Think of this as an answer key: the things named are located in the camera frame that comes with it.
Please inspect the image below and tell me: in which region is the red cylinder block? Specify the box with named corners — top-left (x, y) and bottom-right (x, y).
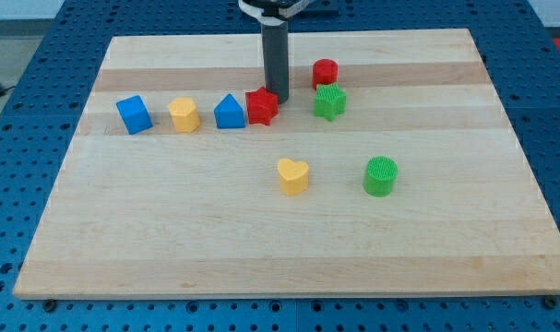
top-left (312, 58), bottom-right (339, 89)

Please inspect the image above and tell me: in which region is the yellow heart block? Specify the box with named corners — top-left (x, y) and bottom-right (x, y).
top-left (277, 158), bottom-right (310, 196)

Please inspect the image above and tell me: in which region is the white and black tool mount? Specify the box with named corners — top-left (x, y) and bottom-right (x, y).
top-left (238, 0), bottom-right (310, 26)

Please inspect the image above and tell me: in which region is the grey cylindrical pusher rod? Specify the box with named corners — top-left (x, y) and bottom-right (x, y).
top-left (261, 22), bottom-right (290, 104)

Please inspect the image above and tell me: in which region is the green star block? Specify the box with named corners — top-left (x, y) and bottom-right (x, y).
top-left (314, 82), bottom-right (347, 122)

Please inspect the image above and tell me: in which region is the yellow hexagon block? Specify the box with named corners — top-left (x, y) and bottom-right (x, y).
top-left (168, 97), bottom-right (201, 133)

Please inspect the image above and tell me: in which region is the green cylinder block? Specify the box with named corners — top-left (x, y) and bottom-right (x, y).
top-left (363, 156), bottom-right (399, 197)

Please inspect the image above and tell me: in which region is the wooden board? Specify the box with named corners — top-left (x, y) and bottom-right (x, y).
top-left (13, 29), bottom-right (560, 300)

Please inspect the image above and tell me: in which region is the red star block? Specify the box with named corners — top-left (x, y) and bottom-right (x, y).
top-left (245, 87), bottom-right (279, 125)

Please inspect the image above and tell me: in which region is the blue triangle block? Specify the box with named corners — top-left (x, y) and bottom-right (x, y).
top-left (214, 94), bottom-right (245, 129)

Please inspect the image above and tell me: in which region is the blue cube block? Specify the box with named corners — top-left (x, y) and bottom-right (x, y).
top-left (115, 95), bottom-right (153, 135)

